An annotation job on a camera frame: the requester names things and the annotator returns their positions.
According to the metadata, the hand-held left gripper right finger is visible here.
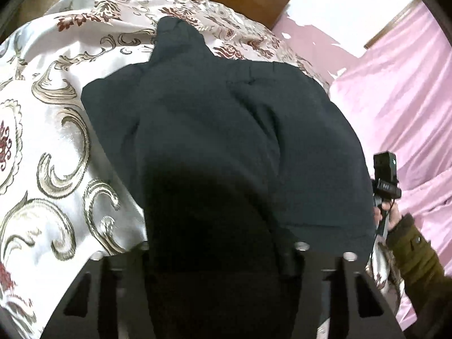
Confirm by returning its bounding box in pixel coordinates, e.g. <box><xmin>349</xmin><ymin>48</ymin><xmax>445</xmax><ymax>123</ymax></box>
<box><xmin>279</xmin><ymin>242</ymin><xmax>407</xmax><ymax>339</ymax></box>

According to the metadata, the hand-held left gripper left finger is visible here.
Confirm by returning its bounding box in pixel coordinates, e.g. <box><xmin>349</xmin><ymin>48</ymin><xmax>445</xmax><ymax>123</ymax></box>
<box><xmin>40</xmin><ymin>243</ymin><xmax>156</xmax><ymax>339</ymax></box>

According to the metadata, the dark teal garment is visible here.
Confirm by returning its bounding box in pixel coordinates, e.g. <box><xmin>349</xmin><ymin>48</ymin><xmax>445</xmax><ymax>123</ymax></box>
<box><xmin>81</xmin><ymin>16</ymin><xmax>377</xmax><ymax>339</ymax></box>

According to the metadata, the person's right forearm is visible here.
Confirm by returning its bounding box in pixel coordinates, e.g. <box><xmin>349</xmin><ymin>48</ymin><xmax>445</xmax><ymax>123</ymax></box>
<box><xmin>385</xmin><ymin>213</ymin><xmax>452</xmax><ymax>339</ymax></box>

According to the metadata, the person's right hand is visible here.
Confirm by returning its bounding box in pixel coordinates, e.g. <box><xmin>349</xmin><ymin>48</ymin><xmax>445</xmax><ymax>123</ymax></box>
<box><xmin>372</xmin><ymin>201</ymin><xmax>404</xmax><ymax>234</ymax></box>

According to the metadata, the pink sheet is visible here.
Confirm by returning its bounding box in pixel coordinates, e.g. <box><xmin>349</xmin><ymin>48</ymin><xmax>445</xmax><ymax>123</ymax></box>
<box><xmin>328</xmin><ymin>0</ymin><xmax>452</xmax><ymax>330</ymax></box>

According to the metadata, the white floral satin bedspread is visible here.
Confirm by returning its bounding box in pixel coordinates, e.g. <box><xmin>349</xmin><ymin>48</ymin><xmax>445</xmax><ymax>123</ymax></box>
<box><xmin>0</xmin><ymin>0</ymin><xmax>401</xmax><ymax>339</ymax></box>

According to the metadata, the wooden strip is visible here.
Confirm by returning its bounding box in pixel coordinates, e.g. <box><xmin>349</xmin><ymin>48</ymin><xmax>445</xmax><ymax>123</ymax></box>
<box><xmin>364</xmin><ymin>0</ymin><xmax>423</xmax><ymax>49</ymax></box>

